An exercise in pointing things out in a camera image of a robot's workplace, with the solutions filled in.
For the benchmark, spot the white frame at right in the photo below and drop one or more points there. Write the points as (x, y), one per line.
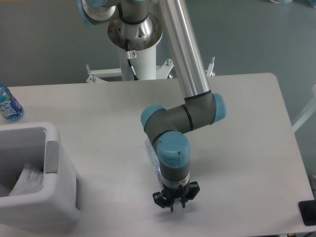
(306, 112)

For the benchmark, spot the clear crushed plastic bottle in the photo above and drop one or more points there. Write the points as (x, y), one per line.
(155, 163)

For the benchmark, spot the white paper carton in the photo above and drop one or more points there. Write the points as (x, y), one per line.
(30, 181)

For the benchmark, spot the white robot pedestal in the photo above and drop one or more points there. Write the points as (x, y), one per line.
(136, 46)

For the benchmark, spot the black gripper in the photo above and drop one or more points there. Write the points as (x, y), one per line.
(167, 197)

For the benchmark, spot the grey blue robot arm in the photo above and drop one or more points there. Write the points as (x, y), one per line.
(166, 128)

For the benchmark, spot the white trash can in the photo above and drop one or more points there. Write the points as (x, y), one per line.
(38, 144)

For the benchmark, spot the black device at table edge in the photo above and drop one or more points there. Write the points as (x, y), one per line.
(308, 212)

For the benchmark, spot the blue labelled drink bottle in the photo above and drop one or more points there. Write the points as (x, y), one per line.
(10, 108)

